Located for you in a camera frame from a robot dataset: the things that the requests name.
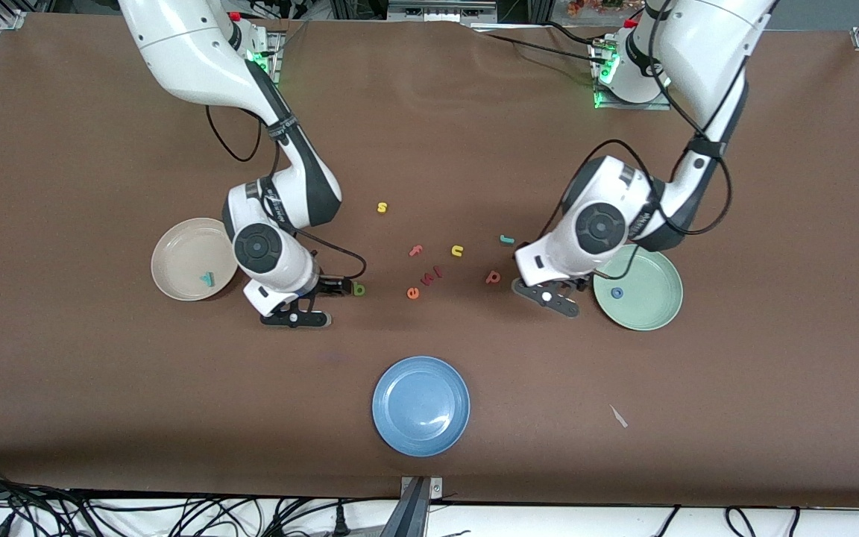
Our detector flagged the aluminium frame rail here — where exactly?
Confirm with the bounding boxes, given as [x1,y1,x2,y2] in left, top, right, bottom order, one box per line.
[387,0,499,25]

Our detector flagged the beige brown plate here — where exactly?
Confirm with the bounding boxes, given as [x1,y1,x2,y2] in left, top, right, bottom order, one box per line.
[151,217,239,302]

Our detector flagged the black cables on table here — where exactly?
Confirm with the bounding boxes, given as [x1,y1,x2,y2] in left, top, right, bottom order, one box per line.
[471,21,609,66]

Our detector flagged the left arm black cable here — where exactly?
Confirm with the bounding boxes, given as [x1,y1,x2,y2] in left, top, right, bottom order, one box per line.
[545,0,733,239]

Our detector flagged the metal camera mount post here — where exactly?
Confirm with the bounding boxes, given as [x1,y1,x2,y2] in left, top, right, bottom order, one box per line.
[381,476,444,537]

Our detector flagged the light green plate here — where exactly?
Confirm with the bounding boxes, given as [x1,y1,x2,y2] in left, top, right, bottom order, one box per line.
[594,246,685,332]

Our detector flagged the brown table cover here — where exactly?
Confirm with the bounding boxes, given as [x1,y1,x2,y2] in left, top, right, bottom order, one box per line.
[0,13,859,509]

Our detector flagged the blue plate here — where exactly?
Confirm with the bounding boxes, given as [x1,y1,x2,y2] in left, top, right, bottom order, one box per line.
[371,356,471,457]

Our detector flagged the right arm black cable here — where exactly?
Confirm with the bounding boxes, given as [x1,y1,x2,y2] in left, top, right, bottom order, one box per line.
[204,104,368,283]

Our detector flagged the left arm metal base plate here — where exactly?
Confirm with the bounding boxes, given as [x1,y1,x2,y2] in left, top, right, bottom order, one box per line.
[592,37,670,111]

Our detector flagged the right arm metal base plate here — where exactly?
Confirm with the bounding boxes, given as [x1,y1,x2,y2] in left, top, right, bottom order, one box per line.
[251,30,285,84]

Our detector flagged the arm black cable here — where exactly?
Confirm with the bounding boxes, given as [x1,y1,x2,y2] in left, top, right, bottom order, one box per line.
[204,104,368,283]
[545,0,733,239]

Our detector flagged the orange decoration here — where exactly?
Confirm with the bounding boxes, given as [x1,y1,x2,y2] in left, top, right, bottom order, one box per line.
[567,0,624,17]

